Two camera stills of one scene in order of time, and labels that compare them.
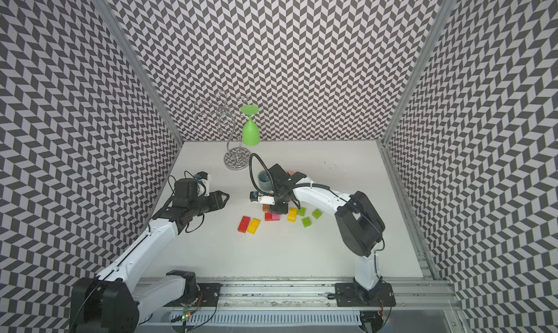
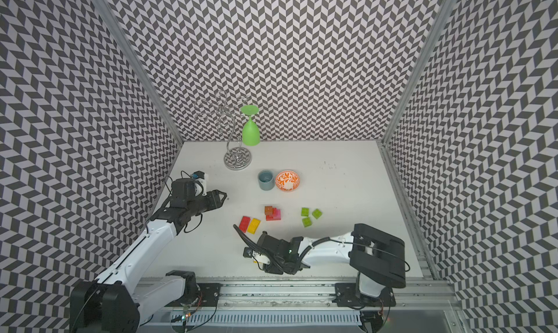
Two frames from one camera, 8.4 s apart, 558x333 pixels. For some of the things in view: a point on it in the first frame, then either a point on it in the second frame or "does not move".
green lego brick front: (306, 222) does not move
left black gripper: (216, 199) does not move
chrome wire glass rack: (219, 107) does not move
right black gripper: (280, 209) to (271, 269)
